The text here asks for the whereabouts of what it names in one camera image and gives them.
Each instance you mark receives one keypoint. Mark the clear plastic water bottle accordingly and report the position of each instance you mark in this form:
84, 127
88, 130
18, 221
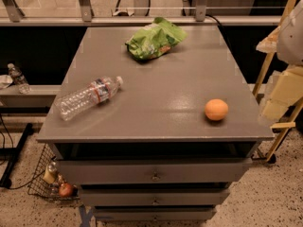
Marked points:
96, 92

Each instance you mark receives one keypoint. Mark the red apple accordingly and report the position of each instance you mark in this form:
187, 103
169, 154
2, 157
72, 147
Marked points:
66, 190

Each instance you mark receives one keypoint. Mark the bottom grey drawer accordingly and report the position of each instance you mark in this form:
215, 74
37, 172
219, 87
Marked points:
150, 214

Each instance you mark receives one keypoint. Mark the grey drawer cabinet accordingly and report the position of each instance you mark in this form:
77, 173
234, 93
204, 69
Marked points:
159, 113

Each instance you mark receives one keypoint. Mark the grey drawer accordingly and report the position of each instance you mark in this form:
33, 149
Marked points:
150, 214
153, 197
154, 171

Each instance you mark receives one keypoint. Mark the small water bottle on ledge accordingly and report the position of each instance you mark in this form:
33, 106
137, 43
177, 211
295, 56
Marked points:
18, 78

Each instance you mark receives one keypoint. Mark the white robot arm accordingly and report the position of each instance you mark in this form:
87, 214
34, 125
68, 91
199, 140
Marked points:
289, 46

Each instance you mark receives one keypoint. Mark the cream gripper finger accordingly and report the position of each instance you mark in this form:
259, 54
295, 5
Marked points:
272, 110
268, 44

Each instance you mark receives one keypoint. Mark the orange fruit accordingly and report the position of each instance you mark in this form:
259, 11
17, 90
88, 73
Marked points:
216, 109

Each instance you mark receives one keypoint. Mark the top grey drawer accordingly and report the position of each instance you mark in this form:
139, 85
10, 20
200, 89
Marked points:
154, 171

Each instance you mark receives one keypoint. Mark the yellow bottle in basket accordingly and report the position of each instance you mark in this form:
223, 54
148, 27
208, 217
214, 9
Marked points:
50, 173

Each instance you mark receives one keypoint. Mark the black wire basket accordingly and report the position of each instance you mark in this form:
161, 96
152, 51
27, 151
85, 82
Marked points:
39, 188

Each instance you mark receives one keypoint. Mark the middle grey drawer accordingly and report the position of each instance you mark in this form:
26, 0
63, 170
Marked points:
153, 197

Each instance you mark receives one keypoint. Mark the crumpled white wrapper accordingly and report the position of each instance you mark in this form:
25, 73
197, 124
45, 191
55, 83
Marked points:
5, 81

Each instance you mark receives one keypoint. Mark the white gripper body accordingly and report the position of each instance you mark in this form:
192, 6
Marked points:
292, 40

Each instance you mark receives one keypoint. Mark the green rice chip bag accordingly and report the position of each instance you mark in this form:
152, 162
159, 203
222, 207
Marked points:
154, 40

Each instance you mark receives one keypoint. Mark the black metal floor stand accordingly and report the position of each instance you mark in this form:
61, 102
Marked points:
11, 155

